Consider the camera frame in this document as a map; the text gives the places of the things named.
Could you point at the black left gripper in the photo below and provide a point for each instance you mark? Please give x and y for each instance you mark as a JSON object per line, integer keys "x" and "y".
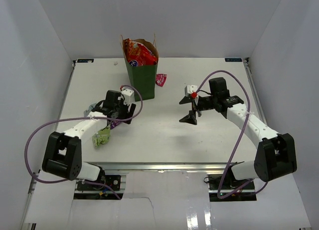
{"x": 125, "y": 114}

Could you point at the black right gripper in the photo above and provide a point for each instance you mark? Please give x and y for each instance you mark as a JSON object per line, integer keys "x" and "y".
{"x": 190, "y": 118}

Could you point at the purple chocolate bar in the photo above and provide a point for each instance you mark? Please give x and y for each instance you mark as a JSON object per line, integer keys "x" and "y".
{"x": 114, "y": 124}

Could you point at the small pink snack packet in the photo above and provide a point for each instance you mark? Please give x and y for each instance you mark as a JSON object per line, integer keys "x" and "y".
{"x": 161, "y": 79}

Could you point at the large red candy bag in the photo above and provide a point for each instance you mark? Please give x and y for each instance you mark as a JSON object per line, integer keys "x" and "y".
{"x": 139, "y": 52}

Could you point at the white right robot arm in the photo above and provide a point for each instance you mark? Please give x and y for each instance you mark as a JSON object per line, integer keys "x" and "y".
{"x": 276, "y": 154}

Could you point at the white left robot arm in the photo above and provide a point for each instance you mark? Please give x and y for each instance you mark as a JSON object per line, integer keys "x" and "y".
{"x": 63, "y": 154}

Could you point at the brown and green paper bag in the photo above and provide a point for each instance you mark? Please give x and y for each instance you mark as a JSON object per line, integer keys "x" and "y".
{"x": 142, "y": 78}

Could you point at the light blue snack packet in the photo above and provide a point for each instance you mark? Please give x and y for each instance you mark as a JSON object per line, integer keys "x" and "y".
{"x": 89, "y": 109}

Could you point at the green snack packet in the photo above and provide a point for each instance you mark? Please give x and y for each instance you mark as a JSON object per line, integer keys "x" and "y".
{"x": 101, "y": 137}

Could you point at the blue label left corner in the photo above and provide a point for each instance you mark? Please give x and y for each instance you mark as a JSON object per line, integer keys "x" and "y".
{"x": 85, "y": 60}

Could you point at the blue label corner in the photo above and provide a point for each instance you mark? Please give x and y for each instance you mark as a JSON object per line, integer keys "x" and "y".
{"x": 85, "y": 60}
{"x": 233, "y": 59}

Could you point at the blue label right corner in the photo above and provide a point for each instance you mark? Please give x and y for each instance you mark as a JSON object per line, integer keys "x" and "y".
{"x": 233, "y": 59}

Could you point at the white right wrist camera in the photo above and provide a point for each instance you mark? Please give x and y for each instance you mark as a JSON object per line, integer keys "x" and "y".
{"x": 191, "y": 94}

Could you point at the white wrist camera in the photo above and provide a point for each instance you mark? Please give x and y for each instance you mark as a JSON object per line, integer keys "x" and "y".
{"x": 191, "y": 94}
{"x": 128, "y": 95}

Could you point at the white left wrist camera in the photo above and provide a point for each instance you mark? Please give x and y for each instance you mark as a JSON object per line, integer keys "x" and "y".
{"x": 128, "y": 95}

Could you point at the aluminium front rail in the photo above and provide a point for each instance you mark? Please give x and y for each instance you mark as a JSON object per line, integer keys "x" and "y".
{"x": 122, "y": 166}

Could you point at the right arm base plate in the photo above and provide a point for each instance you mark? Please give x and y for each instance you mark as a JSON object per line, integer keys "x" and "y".
{"x": 244, "y": 194}

